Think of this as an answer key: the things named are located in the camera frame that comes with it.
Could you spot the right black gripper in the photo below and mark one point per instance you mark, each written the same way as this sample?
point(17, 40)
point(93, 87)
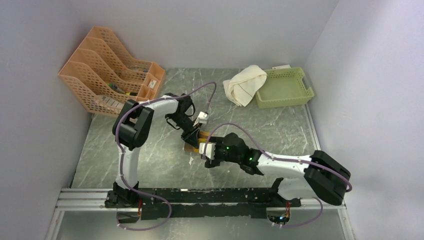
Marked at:
point(215, 162)

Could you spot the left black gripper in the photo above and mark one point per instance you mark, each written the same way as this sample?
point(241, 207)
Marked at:
point(191, 135)

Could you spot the yellow brown bear towel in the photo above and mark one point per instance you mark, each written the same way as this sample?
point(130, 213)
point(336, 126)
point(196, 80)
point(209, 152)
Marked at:
point(202, 137)

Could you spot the cream white towel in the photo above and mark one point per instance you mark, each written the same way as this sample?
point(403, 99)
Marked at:
point(241, 89)

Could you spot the orange plastic file organizer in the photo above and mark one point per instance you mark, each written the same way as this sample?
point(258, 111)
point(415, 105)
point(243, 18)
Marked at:
point(102, 74)

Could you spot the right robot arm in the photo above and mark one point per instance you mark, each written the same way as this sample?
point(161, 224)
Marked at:
point(317, 175)

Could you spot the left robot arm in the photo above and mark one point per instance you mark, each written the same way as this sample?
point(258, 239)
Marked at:
point(131, 130)

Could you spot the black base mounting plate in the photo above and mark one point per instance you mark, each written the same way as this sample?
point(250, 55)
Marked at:
point(204, 202)

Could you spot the green plastic basket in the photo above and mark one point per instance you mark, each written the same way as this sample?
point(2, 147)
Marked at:
point(283, 87)

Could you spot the white red card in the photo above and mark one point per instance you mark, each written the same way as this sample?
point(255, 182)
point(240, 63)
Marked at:
point(285, 66)

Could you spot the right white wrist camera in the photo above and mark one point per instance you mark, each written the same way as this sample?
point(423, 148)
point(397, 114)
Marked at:
point(207, 150)

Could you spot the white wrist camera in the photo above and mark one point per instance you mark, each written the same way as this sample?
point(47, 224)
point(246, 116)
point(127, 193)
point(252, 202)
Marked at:
point(202, 118)
point(207, 150)

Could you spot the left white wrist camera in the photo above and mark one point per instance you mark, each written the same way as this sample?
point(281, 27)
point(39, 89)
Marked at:
point(202, 118)

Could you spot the aluminium rail frame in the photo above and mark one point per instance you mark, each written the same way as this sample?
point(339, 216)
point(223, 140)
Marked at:
point(80, 214)

